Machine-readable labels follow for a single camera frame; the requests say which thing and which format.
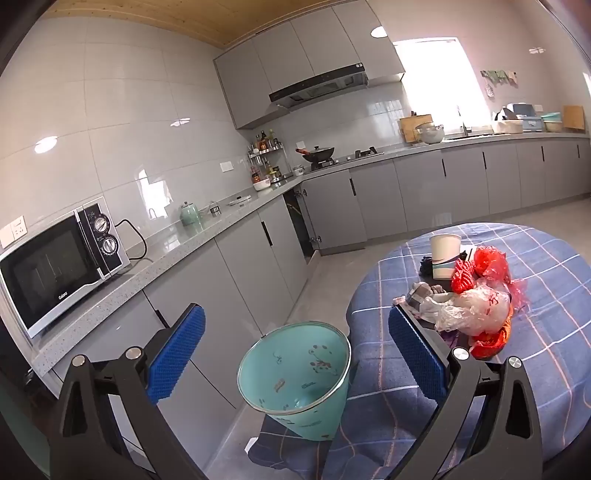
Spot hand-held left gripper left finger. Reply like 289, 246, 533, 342
48, 302, 207, 480

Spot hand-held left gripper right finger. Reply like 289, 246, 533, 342
388, 305, 543, 480

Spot plaid cloth rag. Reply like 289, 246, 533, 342
392, 281, 445, 322

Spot clear plastic bag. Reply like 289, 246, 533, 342
422, 284, 513, 335

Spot orange plastic bag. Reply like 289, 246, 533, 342
468, 318, 514, 361

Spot red net bag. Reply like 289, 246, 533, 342
450, 258, 478, 294

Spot white paper cup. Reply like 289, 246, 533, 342
429, 234, 462, 281

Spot red plastic bag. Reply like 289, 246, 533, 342
473, 246, 514, 284

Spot teal waste bin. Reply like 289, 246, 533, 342
237, 322, 352, 442

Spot blue plaid tablecloth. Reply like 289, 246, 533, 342
247, 222, 591, 480

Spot silver microwave oven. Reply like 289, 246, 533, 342
0, 196, 131, 340

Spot gas stove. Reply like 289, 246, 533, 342
309, 147, 384, 169

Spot glass bowl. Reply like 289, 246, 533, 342
416, 122, 445, 145

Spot black wok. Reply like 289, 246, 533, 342
295, 145, 335, 165

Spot metal spice rack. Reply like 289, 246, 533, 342
247, 129, 286, 185

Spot wooden cutting board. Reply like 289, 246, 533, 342
399, 113, 433, 144

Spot dish rack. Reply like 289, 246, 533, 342
492, 104, 543, 134

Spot bright window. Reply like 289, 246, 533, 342
392, 37, 492, 125

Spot black range hood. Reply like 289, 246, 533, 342
269, 62, 369, 110

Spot light wooden board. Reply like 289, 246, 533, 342
562, 105, 586, 130

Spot hanging green cloths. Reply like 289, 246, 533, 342
480, 69, 518, 87

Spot black power cable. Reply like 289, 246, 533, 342
115, 218, 153, 262

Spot white wall socket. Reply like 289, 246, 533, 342
0, 215, 29, 250

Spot grey wall cabinets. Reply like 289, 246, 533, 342
213, 0, 406, 130

